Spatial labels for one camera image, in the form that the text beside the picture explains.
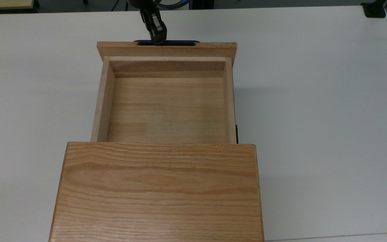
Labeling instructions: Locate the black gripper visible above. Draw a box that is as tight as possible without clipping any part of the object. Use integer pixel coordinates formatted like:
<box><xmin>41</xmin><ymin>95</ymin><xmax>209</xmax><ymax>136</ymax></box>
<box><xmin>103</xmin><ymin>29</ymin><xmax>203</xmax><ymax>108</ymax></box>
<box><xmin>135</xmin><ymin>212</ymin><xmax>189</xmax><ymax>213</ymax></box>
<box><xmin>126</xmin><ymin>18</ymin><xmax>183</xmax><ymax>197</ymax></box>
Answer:
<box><xmin>126</xmin><ymin>0</ymin><xmax>168</xmax><ymax>46</ymax></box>

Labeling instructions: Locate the black drawer handle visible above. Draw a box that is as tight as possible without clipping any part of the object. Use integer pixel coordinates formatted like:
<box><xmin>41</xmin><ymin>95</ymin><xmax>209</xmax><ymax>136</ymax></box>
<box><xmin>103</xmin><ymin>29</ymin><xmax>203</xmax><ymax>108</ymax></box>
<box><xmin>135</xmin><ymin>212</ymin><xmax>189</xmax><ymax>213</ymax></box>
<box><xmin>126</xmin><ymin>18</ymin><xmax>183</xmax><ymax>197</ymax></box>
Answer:
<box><xmin>133</xmin><ymin>40</ymin><xmax>201</xmax><ymax>47</ymax></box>

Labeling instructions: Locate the wooden drawer with black handle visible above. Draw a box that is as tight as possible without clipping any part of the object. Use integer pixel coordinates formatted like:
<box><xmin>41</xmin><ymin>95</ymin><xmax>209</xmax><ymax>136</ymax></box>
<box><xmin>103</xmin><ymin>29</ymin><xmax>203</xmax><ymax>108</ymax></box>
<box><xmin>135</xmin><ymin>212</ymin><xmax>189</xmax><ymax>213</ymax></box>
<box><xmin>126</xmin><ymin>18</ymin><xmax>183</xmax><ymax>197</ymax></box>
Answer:
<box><xmin>90</xmin><ymin>41</ymin><xmax>238</xmax><ymax>144</ymax></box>

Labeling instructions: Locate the wooden drawer cabinet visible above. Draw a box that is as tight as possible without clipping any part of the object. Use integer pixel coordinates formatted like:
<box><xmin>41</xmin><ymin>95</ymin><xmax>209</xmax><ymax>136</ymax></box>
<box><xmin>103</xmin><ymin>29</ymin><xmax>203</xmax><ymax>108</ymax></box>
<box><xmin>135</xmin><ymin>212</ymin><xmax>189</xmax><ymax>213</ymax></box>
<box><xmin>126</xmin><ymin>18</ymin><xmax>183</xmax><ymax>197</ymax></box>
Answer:
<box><xmin>48</xmin><ymin>142</ymin><xmax>265</xmax><ymax>242</ymax></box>

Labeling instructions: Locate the yellow wooden table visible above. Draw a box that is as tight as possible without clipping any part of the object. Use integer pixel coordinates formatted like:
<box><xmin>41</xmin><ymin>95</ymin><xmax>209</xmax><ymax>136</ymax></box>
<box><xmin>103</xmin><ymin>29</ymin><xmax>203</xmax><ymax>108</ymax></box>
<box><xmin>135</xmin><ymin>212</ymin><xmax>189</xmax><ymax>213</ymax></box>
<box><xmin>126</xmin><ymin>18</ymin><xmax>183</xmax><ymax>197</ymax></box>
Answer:
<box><xmin>0</xmin><ymin>0</ymin><xmax>35</xmax><ymax>11</ymax></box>

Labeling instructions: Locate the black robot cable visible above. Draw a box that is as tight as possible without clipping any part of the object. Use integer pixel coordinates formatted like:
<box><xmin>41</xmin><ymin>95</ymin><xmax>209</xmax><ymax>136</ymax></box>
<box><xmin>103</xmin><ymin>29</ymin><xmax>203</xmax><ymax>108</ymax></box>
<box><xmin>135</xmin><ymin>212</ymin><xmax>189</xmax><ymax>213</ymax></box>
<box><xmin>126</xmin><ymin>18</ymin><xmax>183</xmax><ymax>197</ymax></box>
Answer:
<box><xmin>155</xmin><ymin>0</ymin><xmax>191</xmax><ymax>10</ymax></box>

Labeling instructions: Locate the black table corner mount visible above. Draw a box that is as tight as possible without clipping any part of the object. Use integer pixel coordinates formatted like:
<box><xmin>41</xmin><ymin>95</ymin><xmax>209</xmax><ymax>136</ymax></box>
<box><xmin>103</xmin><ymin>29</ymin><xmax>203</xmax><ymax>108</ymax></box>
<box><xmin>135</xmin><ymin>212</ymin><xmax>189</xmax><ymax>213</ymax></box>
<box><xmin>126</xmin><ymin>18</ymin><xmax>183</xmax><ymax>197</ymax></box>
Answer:
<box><xmin>360</xmin><ymin>2</ymin><xmax>387</xmax><ymax>18</ymax></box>

